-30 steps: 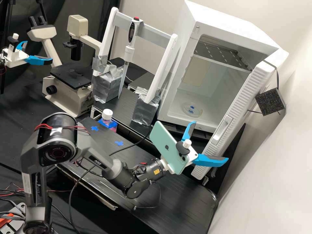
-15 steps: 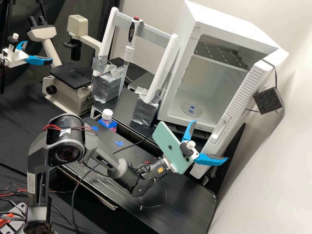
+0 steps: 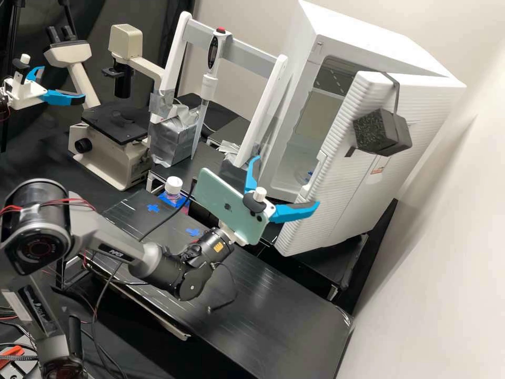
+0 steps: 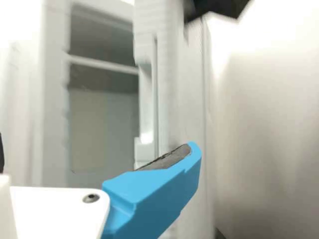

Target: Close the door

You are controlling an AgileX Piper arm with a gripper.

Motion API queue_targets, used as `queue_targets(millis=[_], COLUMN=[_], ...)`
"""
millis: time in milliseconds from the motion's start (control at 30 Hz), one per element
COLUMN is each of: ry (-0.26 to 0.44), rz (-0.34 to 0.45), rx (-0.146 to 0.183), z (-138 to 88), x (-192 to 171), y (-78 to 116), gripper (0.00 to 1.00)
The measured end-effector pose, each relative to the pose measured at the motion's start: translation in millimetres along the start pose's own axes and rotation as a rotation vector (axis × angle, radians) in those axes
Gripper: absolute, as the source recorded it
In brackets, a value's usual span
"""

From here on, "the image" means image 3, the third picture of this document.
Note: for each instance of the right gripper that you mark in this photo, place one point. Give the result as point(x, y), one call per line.
point(236, 241)

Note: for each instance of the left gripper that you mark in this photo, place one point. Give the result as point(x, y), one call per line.
point(23, 92)

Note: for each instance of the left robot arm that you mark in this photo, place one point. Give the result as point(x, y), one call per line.
point(3, 104)

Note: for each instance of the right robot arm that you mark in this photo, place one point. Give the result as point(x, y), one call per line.
point(110, 244)

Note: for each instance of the incubator door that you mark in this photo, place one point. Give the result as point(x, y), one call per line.
point(339, 189)

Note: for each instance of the white pipette stand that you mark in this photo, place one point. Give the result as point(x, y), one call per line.
point(252, 118)

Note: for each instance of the black platform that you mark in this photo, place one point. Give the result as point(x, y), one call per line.
point(315, 268)
point(134, 213)
point(197, 166)
point(276, 316)

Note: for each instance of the cream microscope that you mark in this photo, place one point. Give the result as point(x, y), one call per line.
point(106, 154)

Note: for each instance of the blue bottle holder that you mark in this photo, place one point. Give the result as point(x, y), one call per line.
point(178, 203)

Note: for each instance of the small bottle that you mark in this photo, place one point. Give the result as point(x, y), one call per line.
point(173, 185)

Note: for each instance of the pipette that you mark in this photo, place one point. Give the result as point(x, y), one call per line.
point(211, 63)

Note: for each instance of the white incubator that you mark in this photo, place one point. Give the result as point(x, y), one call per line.
point(375, 39)

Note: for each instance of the right wrist camera phone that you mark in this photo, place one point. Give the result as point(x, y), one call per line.
point(221, 201)

